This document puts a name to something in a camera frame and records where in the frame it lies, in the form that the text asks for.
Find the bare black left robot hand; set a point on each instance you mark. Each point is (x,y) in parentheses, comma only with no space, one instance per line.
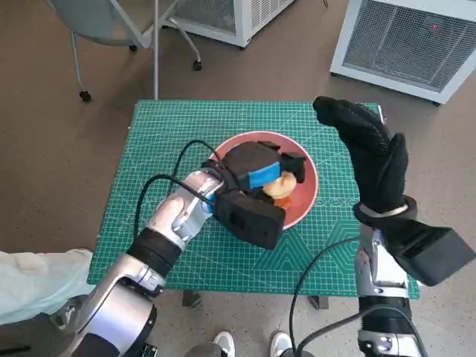
(253,163)

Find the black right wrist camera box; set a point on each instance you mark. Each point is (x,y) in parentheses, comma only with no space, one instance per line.
(435,253)

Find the black table leg bracket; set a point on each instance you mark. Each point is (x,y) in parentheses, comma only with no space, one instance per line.
(320,302)
(192,298)

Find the white shoe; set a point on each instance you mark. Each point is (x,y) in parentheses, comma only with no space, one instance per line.
(280,344)
(224,344)

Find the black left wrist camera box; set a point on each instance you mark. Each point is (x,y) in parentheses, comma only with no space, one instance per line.
(253,219)

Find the pink bowl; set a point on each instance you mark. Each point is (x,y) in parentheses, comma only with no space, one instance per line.
(305,193)

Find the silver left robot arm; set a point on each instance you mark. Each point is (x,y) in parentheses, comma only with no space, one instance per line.
(148,253)

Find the white metal pole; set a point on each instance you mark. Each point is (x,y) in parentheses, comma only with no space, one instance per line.
(156,48)

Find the large white mesh cabinet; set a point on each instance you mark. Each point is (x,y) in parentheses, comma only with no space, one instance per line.
(401,44)

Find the black electronic box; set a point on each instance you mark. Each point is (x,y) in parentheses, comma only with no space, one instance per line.
(149,351)

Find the grey wheeled chair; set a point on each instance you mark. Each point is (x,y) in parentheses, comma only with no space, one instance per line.
(104,18)

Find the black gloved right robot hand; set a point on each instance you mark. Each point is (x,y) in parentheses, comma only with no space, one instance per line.
(379,171)

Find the green cutting mat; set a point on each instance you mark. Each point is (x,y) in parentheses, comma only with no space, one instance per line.
(223,267)

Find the person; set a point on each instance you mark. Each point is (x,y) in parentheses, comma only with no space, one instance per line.
(33,279)

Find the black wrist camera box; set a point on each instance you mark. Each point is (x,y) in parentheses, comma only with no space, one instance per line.
(435,253)
(253,219)

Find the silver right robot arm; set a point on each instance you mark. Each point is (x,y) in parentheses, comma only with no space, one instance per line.
(383,297)

